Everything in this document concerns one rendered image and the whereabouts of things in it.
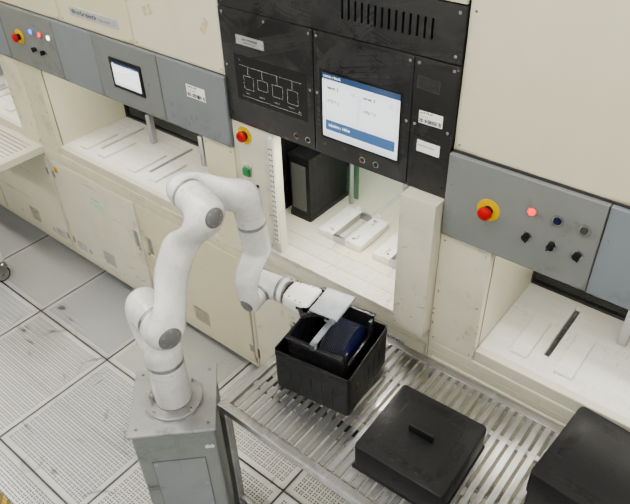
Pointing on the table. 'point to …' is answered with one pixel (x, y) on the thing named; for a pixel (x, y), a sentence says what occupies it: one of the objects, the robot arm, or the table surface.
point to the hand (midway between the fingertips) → (329, 308)
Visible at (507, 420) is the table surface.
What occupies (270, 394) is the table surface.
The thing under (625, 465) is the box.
